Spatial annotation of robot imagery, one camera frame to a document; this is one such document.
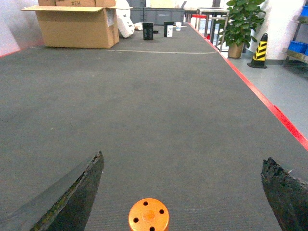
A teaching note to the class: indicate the blue shelf bin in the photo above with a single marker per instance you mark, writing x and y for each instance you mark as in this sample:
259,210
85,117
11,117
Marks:
298,47

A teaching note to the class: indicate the white foam roll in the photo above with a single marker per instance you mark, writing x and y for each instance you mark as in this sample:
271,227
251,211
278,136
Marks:
126,27

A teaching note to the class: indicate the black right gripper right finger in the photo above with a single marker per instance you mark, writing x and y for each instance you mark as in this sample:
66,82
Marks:
286,195

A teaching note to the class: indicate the potted green plant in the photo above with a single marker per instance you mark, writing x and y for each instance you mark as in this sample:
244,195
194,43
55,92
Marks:
245,16

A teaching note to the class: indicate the yellow black traffic cone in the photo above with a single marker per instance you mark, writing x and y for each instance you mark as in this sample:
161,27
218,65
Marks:
258,60

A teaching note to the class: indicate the black ribbed box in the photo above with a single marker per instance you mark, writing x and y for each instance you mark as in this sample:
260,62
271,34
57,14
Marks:
148,28

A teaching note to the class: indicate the long cardboard box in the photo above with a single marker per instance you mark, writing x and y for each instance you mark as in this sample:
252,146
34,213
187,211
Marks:
75,3

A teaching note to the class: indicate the white paper cup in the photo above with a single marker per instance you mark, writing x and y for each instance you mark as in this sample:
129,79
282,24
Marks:
178,26

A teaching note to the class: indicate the grey plastic crate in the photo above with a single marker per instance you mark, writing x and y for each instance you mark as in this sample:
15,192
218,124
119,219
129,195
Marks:
156,15

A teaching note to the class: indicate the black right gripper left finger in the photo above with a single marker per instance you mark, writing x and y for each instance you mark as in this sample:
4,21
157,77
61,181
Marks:
64,206

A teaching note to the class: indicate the black and white box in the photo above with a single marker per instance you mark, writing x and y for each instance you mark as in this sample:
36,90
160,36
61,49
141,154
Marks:
168,29

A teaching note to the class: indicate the large open cardboard box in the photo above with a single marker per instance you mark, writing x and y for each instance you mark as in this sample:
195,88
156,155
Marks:
78,27

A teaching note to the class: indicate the orange cylindrical cap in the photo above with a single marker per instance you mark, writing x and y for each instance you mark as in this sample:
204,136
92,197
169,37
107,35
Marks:
148,214

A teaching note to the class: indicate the metal frame table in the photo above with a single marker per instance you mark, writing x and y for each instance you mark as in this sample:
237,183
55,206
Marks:
216,20

